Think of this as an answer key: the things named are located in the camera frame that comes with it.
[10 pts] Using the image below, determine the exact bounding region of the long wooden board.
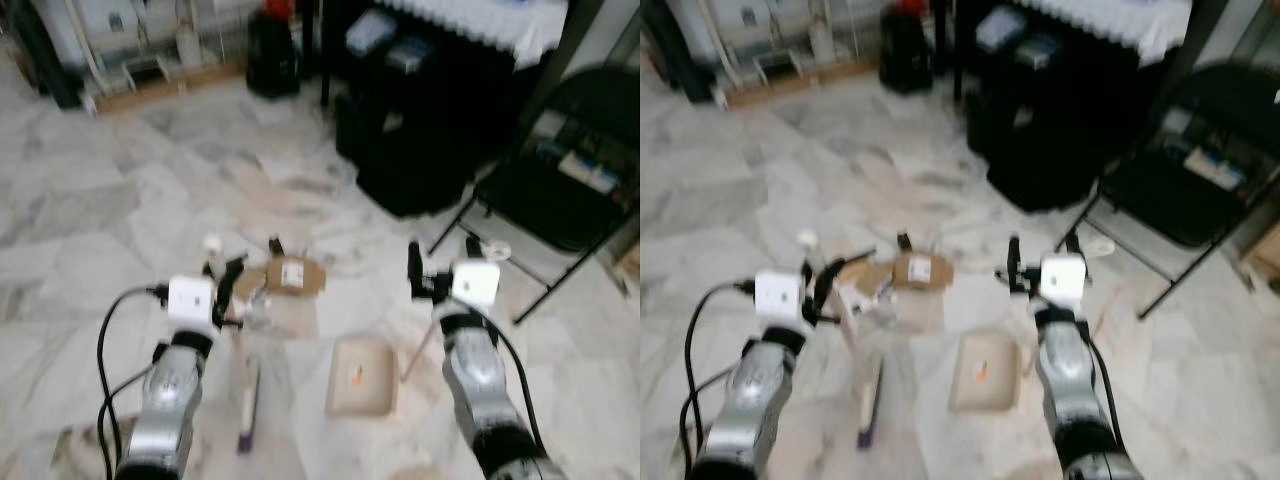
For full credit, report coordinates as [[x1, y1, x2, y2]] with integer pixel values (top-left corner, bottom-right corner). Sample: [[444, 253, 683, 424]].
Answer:
[[95, 65, 247, 113], [725, 60, 881, 109]]

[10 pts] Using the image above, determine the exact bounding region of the white and blue box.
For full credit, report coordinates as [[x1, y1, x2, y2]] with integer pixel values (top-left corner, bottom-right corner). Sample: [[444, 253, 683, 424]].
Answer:
[[1185, 145, 1251, 191], [555, 150, 623, 196]]

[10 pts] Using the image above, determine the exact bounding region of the white shelf unit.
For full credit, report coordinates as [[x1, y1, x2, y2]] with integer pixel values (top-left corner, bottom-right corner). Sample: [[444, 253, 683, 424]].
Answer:
[[665, 0, 883, 89], [30, 0, 251, 93]]

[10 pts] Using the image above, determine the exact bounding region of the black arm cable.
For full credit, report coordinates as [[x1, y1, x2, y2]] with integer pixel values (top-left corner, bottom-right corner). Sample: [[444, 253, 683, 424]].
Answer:
[[96, 284, 171, 480], [682, 280, 758, 477], [470, 305, 549, 451], [1083, 308, 1137, 451]]

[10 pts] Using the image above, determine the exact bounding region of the black folding chair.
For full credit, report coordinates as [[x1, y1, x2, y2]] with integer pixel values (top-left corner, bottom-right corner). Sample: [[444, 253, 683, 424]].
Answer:
[[1060, 62, 1280, 321], [430, 65, 641, 323]]

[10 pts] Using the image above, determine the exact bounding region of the beige broom with purple bristles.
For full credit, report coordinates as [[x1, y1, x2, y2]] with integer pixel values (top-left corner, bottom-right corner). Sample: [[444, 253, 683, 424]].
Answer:
[[797, 230, 886, 449], [203, 235, 263, 456]]

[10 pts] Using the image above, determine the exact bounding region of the crumpled brown paper piece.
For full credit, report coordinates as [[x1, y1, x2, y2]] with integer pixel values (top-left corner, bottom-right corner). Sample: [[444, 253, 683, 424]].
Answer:
[[235, 268, 271, 303], [836, 262, 894, 301]]

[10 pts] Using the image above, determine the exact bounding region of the black upright cylinder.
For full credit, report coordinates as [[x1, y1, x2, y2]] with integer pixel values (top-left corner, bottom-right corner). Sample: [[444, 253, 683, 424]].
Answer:
[[640, 0, 717, 103], [3, 0, 83, 109]]

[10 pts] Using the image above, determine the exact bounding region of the large black bag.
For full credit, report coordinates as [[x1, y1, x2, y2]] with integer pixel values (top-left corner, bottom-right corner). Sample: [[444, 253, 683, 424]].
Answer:
[[335, 10, 521, 219], [965, 5, 1131, 213]]

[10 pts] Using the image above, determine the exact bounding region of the brown cardboard piece white label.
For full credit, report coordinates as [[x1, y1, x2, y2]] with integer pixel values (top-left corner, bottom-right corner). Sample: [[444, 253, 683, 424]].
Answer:
[[890, 252, 956, 293], [262, 257, 327, 297]]

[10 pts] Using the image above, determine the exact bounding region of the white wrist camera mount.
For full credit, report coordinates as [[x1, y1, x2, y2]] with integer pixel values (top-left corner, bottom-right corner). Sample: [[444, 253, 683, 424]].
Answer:
[[1040, 254, 1088, 304], [452, 262, 501, 310], [168, 277, 217, 327], [755, 272, 804, 323]]

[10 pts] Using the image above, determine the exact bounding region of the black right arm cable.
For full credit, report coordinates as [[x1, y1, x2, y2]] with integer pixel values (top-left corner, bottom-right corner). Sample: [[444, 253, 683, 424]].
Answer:
[[1083, 308, 1137, 451], [470, 305, 549, 451]]

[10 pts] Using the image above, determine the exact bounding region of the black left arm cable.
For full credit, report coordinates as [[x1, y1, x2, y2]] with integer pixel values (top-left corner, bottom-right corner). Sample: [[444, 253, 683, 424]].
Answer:
[[96, 284, 171, 480], [682, 280, 758, 477]]

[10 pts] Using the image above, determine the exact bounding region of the black bin with red top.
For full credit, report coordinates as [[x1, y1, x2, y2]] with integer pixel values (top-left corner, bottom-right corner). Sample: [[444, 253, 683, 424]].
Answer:
[[247, 0, 301, 99], [880, 0, 936, 96]]

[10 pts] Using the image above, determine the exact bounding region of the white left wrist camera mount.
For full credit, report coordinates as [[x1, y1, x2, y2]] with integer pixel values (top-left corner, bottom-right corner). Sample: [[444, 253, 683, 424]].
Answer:
[[755, 272, 804, 323], [168, 277, 217, 327]]

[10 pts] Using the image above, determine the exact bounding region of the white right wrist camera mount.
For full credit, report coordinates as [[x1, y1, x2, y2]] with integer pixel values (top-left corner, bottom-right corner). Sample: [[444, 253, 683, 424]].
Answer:
[[452, 262, 501, 310], [1040, 254, 1088, 304]]

